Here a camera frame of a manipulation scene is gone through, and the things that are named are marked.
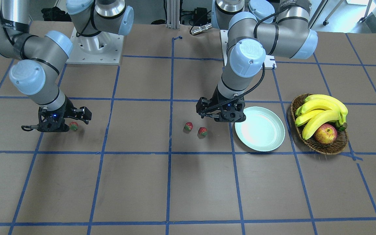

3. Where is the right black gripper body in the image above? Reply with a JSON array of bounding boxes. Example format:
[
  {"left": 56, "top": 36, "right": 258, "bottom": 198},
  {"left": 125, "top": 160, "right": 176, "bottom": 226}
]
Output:
[{"left": 38, "top": 98, "right": 92, "bottom": 132}]

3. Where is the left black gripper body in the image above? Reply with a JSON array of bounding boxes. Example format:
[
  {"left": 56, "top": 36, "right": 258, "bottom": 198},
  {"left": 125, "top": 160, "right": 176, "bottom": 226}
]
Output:
[{"left": 196, "top": 89, "right": 246, "bottom": 122}]

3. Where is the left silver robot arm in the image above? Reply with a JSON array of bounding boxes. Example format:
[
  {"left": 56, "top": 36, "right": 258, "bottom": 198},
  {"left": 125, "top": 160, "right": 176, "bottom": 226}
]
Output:
[{"left": 196, "top": 0, "right": 318, "bottom": 122}]

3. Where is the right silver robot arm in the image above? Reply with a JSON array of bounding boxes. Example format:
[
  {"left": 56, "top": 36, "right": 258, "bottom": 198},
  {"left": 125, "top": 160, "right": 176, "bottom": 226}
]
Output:
[{"left": 0, "top": 0, "right": 134, "bottom": 132}]

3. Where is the light green plate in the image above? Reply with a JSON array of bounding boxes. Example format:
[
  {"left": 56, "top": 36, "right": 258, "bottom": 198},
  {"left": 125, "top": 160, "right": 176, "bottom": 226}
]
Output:
[{"left": 234, "top": 106, "right": 285, "bottom": 152}]

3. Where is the yellow banana bunch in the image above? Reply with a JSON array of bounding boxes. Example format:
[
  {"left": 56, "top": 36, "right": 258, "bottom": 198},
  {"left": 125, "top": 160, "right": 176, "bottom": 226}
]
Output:
[{"left": 290, "top": 94, "right": 349, "bottom": 140}]

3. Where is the red yellow apple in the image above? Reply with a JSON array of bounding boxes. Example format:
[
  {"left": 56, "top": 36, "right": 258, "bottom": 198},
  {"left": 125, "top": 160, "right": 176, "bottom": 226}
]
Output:
[{"left": 313, "top": 123, "right": 337, "bottom": 144}]

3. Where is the woven wicker fruit basket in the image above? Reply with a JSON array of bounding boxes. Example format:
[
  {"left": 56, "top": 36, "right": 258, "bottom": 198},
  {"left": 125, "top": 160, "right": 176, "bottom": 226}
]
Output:
[{"left": 290, "top": 94, "right": 349, "bottom": 155}]

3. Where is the black camera usb cable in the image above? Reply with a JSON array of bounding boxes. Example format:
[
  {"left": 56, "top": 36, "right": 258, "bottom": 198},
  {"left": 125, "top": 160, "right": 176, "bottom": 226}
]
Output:
[{"left": 199, "top": 62, "right": 266, "bottom": 115}]

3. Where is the aluminium frame post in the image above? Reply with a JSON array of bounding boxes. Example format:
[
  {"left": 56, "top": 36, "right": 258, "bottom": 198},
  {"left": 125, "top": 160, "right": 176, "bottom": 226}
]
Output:
[{"left": 165, "top": 0, "right": 181, "bottom": 31}]

